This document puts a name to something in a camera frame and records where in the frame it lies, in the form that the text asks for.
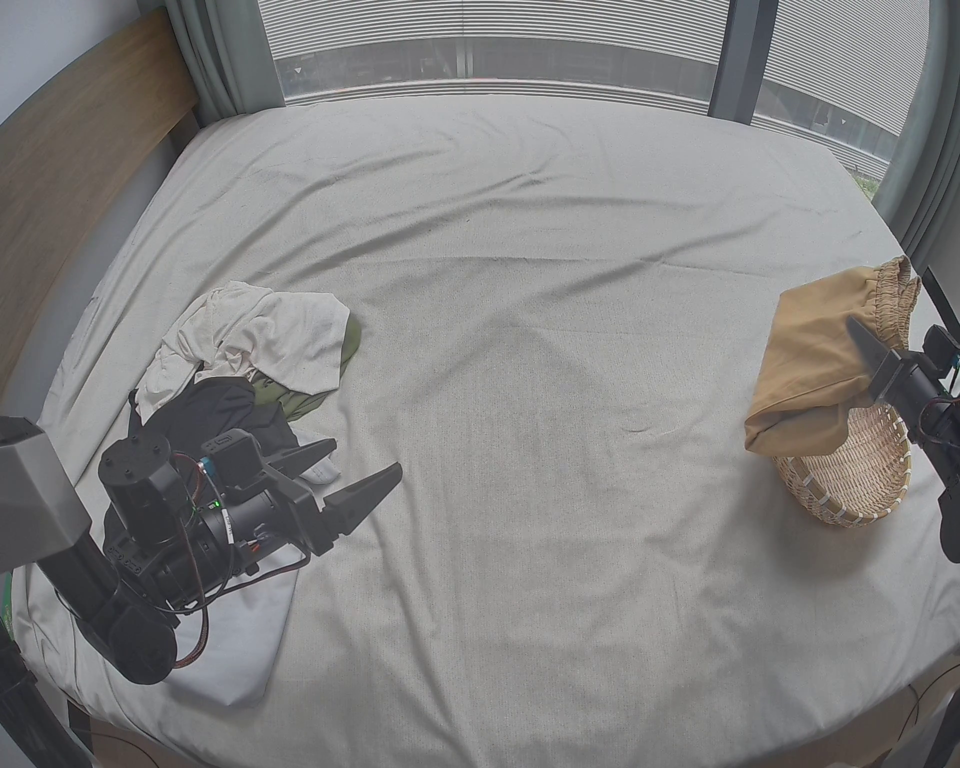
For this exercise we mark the round woven basket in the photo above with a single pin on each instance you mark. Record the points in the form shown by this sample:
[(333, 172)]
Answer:
[(847, 480)]

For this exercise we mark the white garment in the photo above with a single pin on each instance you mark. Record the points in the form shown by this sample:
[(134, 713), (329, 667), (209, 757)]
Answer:
[(285, 337)]

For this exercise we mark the green garment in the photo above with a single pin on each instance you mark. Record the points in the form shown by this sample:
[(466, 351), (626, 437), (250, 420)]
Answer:
[(296, 409)]

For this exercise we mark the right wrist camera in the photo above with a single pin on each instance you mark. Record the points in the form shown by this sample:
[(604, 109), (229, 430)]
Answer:
[(941, 349)]

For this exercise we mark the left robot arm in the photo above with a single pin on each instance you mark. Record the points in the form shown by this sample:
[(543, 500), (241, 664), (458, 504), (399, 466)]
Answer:
[(139, 480)]

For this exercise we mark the grey-green curtain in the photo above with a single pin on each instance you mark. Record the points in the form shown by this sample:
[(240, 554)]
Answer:
[(930, 150), (225, 60)]

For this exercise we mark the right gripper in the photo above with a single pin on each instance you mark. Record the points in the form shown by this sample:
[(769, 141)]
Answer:
[(904, 382)]

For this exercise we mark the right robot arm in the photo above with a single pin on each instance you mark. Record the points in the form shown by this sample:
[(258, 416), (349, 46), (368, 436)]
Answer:
[(951, 525)]

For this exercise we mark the tan shorts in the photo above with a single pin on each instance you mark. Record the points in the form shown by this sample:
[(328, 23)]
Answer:
[(810, 352)]

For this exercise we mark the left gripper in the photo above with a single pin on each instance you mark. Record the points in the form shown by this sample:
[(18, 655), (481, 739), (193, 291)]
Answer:
[(277, 525)]

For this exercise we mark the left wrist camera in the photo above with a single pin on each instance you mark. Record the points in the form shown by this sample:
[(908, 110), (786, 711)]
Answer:
[(232, 454)]

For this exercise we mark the pale grey garment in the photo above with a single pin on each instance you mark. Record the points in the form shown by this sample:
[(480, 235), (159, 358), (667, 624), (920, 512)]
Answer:
[(240, 645)]

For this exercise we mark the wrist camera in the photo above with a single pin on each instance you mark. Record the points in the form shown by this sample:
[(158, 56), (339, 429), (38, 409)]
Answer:
[(232, 454), (941, 349)]

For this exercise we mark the black garment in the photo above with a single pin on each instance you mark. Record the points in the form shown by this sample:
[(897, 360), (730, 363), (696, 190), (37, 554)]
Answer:
[(225, 412)]

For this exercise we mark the bed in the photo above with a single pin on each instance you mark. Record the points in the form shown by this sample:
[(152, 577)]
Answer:
[(525, 300)]

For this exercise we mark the window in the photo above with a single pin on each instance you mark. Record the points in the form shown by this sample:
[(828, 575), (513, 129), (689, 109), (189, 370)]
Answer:
[(739, 60)]

